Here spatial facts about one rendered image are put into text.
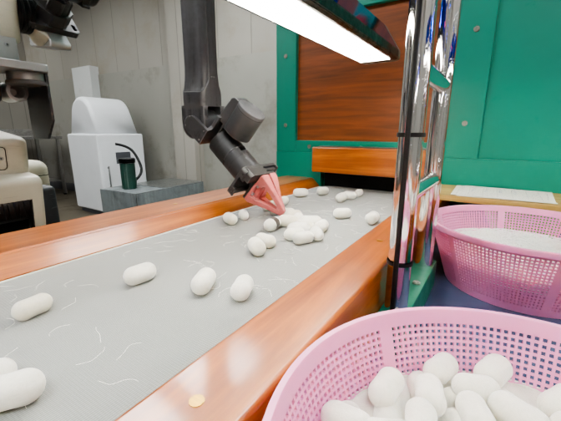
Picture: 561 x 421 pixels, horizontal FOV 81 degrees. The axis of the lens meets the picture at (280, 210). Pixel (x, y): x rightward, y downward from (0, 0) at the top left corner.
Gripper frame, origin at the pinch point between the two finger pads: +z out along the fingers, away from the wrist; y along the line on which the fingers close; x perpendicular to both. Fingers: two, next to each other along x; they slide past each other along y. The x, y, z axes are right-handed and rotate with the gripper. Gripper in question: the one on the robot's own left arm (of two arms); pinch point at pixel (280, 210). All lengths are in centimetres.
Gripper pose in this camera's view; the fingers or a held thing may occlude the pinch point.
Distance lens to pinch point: 62.8
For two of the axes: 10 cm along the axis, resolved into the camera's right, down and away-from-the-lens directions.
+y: 5.6, -2.0, 8.0
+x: -5.4, 6.5, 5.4
